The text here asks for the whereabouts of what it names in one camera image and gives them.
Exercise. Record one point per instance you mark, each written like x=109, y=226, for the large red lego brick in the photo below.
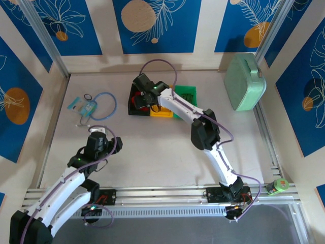
x=145, y=109

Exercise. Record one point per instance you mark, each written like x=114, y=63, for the green lego brick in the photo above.
x=191, y=97
x=184, y=97

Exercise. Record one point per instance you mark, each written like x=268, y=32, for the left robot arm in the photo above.
x=61, y=185

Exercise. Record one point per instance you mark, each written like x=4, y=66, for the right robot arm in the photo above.
x=203, y=129

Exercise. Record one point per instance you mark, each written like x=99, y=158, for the black plastic bin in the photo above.
x=132, y=111

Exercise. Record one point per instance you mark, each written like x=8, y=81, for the yellow plastic bin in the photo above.
x=162, y=114

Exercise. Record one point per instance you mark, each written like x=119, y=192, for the green plastic bin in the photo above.
x=189, y=90

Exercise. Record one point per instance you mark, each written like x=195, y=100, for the clear printed plastic packet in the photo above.
x=88, y=108

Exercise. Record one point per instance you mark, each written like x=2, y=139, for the light blue plastic packet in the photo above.
x=74, y=104

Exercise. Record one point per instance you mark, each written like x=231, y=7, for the black electronics module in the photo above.
x=92, y=210
x=237, y=211

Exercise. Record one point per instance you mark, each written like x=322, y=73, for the mint green zip case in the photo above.
x=245, y=81

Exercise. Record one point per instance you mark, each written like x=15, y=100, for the green tape roll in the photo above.
x=278, y=186

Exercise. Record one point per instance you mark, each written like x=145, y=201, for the aluminium side rail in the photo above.
x=52, y=132
x=267, y=142

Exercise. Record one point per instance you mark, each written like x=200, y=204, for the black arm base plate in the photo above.
x=214, y=195
x=109, y=197

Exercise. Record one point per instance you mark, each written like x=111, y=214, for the aluminium front rail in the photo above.
x=162, y=197

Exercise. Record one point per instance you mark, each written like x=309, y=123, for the aluminium corner post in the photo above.
x=46, y=38
x=275, y=28

